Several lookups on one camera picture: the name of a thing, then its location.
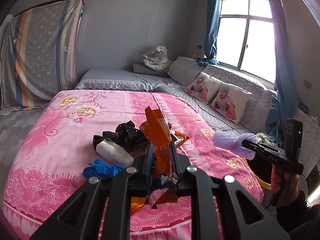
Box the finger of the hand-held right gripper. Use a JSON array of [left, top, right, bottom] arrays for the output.
[[241, 139, 265, 157]]

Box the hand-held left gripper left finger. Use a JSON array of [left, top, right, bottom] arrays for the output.
[[30, 142, 154, 240]]

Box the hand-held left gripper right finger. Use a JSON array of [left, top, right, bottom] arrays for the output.
[[169, 140, 292, 240]]

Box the lilac foam net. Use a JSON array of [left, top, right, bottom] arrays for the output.
[[212, 131, 257, 160]]

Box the orange snack wrapper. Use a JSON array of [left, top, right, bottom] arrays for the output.
[[139, 106, 192, 209]]

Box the yellow trash bin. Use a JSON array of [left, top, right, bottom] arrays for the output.
[[246, 160, 273, 189]]

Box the black plastic bag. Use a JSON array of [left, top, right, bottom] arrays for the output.
[[93, 120, 150, 153]]

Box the white plastic bag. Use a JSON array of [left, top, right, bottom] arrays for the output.
[[96, 141, 134, 167]]

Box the blue plastic bag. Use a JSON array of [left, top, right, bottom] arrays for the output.
[[82, 158, 124, 179]]

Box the person's right forearm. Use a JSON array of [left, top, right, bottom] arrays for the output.
[[276, 189, 320, 233]]

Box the person's right hand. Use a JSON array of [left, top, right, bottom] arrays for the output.
[[271, 166, 300, 194]]

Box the light green cloth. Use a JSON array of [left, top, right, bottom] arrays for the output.
[[255, 132, 278, 147]]

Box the baby print pillow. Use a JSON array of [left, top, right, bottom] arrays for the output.
[[184, 72, 223, 104], [209, 83, 252, 123]]

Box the blue curtain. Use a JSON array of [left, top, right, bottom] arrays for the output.
[[196, 0, 222, 67], [264, 0, 300, 145]]

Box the pink floral bedsheet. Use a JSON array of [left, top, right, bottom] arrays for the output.
[[2, 89, 264, 240]]

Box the grey bolster pillow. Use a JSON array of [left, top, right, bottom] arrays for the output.
[[131, 64, 170, 78]]

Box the grey quilted sofa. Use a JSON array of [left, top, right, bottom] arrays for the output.
[[74, 56, 320, 170]]

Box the grey sofa cushion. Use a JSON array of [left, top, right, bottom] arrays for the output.
[[168, 56, 207, 85]]

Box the white tiger plush toy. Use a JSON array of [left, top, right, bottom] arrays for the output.
[[142, 44, 173, 72]]

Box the window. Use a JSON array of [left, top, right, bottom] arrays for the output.
[[215, 0, 283, 85]]

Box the wardrobe under striped cloth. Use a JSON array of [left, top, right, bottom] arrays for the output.
[[0, 0, 85, 109]]

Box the white hanging cloth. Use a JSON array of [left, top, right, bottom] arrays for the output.
[[0, 14, 15, 108]]

